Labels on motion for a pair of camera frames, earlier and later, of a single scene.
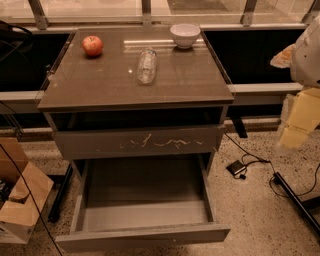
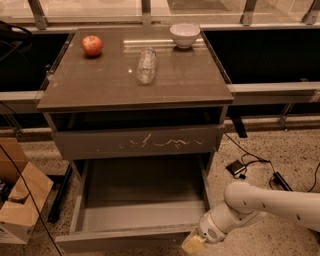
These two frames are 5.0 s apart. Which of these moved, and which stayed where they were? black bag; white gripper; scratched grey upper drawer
Moved: white gripper
Stayed: scratched grey upper drawer; black bag
